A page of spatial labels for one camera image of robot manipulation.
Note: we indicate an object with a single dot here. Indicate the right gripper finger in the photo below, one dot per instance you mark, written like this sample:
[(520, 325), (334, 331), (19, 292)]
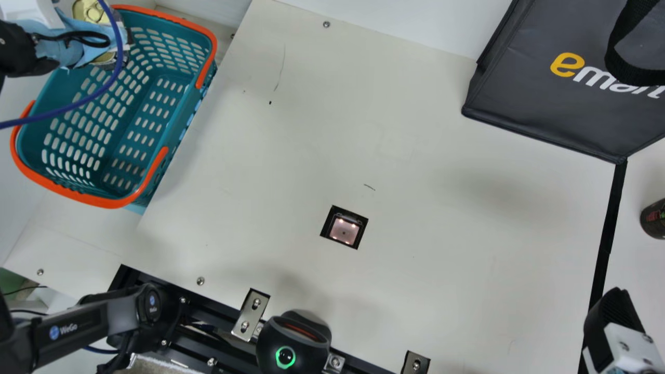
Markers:
[(613, 317)]

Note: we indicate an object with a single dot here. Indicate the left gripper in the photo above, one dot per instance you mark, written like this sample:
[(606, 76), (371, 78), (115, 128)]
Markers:
[(67, 47)]

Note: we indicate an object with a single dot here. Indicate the gold rectangular tin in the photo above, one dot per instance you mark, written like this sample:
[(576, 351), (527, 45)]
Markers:
[(85, 10)]

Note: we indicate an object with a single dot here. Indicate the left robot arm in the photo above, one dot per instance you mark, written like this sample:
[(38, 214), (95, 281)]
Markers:
[(78, 322)]

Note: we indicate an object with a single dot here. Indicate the teal shopping basket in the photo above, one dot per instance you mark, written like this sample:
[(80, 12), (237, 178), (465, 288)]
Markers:
[(158, 165)]

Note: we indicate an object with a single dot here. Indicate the small square scanner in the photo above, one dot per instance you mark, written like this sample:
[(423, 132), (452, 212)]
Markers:
[(344, 228)]

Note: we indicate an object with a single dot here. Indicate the black strip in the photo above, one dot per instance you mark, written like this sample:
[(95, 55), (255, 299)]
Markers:
[(608, 234)]

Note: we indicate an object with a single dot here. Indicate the dark coffee bottle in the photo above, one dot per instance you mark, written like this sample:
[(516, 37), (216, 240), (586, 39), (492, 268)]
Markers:
[(655, 218)]

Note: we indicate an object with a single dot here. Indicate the black device with green light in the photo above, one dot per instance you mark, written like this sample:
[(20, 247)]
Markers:
[(291, 343)]

